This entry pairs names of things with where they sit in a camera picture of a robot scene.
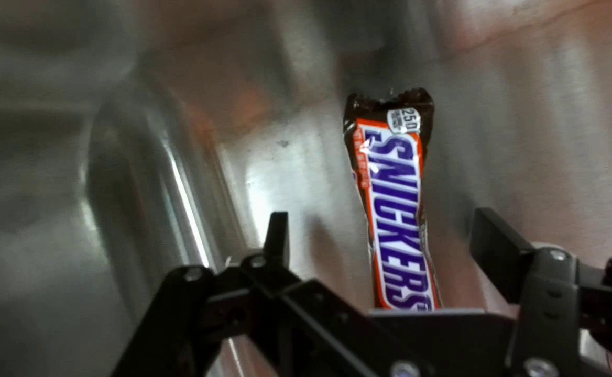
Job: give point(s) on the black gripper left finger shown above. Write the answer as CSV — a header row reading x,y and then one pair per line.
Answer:
x,y
300,327

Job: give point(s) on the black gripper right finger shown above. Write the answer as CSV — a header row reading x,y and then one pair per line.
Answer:
x,y
556,293

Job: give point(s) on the Snickers candy bar packet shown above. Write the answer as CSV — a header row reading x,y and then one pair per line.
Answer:
x,y
387,140

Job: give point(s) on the stainless steel sink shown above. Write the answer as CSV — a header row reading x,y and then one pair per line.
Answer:
x,y
145,135

